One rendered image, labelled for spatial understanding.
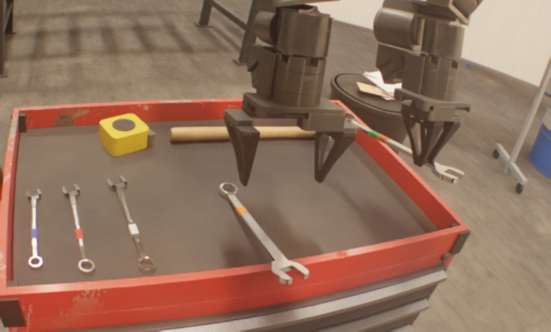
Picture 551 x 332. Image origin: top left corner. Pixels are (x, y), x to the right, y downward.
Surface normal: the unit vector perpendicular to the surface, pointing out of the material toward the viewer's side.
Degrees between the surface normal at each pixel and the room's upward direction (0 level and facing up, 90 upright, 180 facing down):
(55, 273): 0
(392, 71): 90
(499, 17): 90
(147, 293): 90
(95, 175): 0
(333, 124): 78
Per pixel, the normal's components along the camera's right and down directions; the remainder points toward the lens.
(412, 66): -0.85, 0.08
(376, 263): 0.43, 0.55
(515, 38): 0.02, 0.53
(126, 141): 0.69, 0.51
